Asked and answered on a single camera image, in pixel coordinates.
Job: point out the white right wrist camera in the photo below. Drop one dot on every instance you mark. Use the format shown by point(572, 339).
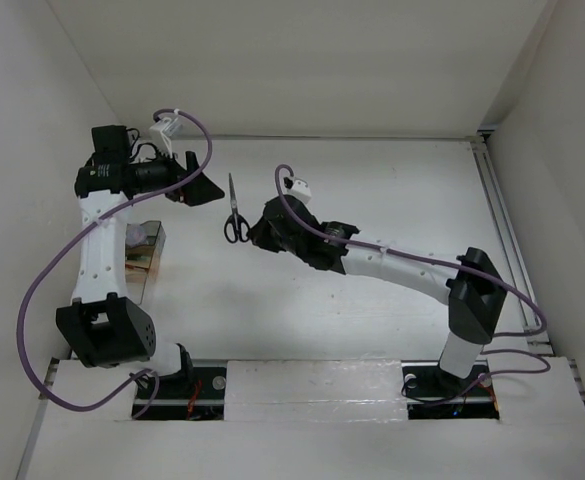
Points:
point(298, 188)

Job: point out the red orange pen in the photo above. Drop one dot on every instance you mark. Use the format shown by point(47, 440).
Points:
point(136, 267)

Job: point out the clear paper clip jar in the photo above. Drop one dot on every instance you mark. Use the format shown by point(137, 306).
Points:
point(135, 235)

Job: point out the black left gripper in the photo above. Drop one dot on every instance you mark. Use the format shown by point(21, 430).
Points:
point(198, 191)

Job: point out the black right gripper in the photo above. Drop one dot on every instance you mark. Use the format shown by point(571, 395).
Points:
point(261, 235)

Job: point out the aluminium rail right side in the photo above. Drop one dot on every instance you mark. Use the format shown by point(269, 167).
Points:
point(515, 271)

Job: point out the clear smoky organizer tray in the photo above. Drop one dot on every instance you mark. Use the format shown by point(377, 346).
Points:
point(144, 246)

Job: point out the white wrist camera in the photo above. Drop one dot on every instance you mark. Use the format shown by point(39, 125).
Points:
point(298, 188)
point(162, 133)

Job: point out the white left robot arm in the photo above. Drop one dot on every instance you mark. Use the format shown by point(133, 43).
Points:
point(103, 325)

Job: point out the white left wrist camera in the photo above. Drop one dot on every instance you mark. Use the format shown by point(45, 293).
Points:
point(162, 133)

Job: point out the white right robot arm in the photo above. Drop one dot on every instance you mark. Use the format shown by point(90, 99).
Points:
point(469, 286)

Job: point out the black handled scissors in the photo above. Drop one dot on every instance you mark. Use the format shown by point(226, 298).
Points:
point(236, 226)

